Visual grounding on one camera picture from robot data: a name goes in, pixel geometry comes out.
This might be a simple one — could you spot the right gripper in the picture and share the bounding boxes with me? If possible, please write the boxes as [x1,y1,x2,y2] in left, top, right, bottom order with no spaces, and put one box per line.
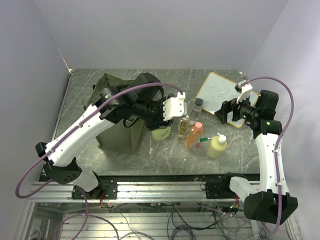
[214,91,260,124]

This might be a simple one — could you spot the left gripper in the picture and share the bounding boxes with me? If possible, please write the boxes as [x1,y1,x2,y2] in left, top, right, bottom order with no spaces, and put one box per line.
[133,95,174,132]

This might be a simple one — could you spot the green bottle beige cap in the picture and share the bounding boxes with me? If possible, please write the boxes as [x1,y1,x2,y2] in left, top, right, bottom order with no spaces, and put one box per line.
[151,126,171,141]

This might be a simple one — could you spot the small clear bottle grey cap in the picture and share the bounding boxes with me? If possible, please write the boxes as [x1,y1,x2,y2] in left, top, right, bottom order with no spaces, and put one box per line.
[189,97,204,125]

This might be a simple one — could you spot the olive canvas bag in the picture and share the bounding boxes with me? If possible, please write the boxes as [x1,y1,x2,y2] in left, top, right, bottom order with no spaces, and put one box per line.
[83,72,151,154]

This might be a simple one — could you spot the orange bottle pink cap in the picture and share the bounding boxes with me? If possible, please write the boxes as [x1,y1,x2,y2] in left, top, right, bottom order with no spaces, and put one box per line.
[185,121,204,149]

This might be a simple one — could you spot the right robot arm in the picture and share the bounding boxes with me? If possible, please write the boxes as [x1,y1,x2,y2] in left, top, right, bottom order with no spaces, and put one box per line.
[215,90,298,225]

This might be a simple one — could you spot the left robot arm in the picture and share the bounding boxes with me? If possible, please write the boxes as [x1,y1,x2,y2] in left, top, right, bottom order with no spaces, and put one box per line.
[36,72,180,199]

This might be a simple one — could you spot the amber bottle white cap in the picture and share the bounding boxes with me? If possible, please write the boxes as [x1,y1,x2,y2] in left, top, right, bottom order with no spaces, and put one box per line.
[177,115,190,141]

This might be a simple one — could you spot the yellow pump bottle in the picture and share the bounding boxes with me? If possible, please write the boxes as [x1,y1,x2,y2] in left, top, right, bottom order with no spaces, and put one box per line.
[206,133,228,159]

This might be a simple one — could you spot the green marker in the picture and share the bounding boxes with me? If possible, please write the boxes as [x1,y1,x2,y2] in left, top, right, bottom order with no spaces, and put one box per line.
[200,136,213,142]

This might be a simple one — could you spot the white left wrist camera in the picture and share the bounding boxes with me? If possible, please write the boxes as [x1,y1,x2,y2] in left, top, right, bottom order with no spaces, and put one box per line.
[162,92,188,121]

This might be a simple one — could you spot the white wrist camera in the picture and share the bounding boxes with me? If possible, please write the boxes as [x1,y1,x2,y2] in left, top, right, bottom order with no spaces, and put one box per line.
[162,92,188,121]
[234,80,253,104]

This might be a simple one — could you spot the small whiteboard yellow frame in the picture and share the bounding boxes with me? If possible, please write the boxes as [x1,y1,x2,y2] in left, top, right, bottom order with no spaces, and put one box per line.
[194,71,260,129]

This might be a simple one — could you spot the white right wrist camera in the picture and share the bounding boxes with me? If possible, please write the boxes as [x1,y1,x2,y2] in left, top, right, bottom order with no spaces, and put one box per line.
[234,80,253,104]

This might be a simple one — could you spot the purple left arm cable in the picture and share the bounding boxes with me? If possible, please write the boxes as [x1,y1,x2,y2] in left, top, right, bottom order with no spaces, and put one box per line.
[15,82,183,198]

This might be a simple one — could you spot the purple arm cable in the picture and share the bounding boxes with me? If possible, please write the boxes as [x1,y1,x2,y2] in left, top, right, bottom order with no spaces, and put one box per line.
[239,76,296,235]
[15,82,183,198]

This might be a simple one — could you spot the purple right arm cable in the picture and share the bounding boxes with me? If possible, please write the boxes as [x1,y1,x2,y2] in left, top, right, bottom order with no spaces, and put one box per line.
[239,76,296,235]

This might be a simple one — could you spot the aluminium rail frame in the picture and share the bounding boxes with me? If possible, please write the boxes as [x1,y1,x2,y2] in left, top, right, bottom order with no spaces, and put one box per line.
[24,180,261,204]

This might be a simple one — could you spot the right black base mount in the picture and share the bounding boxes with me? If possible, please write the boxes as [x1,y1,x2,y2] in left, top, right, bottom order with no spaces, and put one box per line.
[199,172,248,199]

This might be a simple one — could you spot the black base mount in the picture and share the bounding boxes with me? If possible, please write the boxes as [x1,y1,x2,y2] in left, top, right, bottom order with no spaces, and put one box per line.
[199,172,248,199]
[84,176,118,200]

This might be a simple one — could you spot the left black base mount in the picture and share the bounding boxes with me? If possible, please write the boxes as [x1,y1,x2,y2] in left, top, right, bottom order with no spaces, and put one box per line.
[84,176,118,200]

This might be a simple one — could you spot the loose cables under table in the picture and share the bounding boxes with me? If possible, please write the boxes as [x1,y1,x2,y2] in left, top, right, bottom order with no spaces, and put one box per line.
[53,199,253,240]

